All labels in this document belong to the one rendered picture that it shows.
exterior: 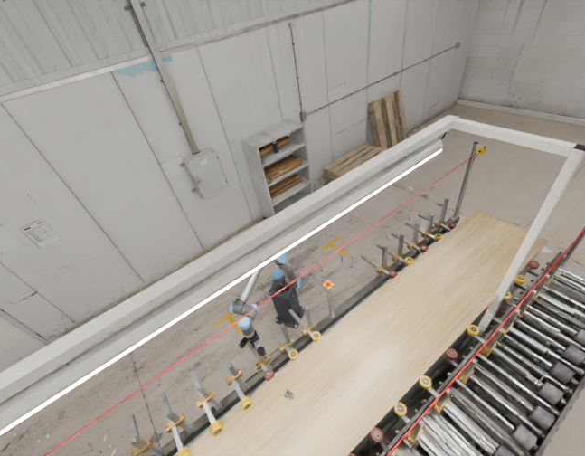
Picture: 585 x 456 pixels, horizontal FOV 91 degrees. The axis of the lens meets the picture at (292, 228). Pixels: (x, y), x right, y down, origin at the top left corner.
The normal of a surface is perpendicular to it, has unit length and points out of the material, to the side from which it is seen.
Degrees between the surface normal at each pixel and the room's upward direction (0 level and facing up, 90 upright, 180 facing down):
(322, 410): 0
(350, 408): 0
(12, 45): 90
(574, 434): 0
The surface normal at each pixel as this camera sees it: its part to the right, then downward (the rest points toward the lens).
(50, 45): 0.61, 0.45
